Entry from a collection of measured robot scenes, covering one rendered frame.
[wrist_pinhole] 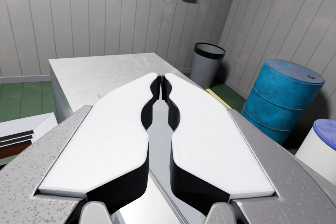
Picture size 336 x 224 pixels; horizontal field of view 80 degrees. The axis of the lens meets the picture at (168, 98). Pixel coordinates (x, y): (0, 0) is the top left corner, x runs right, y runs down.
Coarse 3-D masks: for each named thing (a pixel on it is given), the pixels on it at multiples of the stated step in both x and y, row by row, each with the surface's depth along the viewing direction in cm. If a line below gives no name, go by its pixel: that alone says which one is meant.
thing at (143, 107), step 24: (120, 96) 9; (144, 96) 9; (96, 120) 8; (120, 120) 8; (144, 120) 9; (72, 144) 7; (96, 144) 7; (120, 144) 7; (144, 144) 7; (72, 168) 6; (96, 168) 6; (120, 168) 6; (144, 168) 6; (48, 192) 5; (72, 192) 5; (96, 192) 5; (120, 192) 6; (144, 192) 7
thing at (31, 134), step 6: (24, 132) 81; (30, 132) 82; (0, 138) 77; (6, 138) 78; (12, 138) 79; (18, 138) 80; (24, 138) 82; (30, 138) 83; (0, 144) 77; (6, 144) 79; (12, 144) 79; (18, 144) 81; (0, 150) 78
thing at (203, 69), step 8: (200, 48) 333; (208, 48) 335; (216, 48) 330; (200, 56) 301; (208, 56) 294; (216, 56) 294; (192, 64) 322; (200, 64) 306; (208, 64) 302; (216, 64) 305; (192, 72) 324; (200, 72) 312; (208, 72) 310; (216, 72) 322; (192, 80) 328; (200, 80) 319; (208, 80) 320; (208, 88) 334
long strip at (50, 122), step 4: (48, 116) 90; (52, 116) 91; (44, 120) 88; (48, 120) 88; (52, 120) 89; (40, 124) 86; (44, 124) 86; (48, 124) 86; (52, 124) 87; (56, 124) 87; (36, 128) 83; (40, 128) 84; (44, 128) 84; (48, 128) 85; (52, 128) 85; (36, 132) 82; (40, 132) 82; (44, 132) 82; (36, 136) 80; (40, 136) 80
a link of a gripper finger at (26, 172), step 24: (72, 120) 8; (48, 144) 6; (24, 168) 6; (48, 168) 6; (0, 192) 5; (24, 192) 5; (0, 216) 5; (24, 216) 5; (48, 216) 5; (72, 216) 5
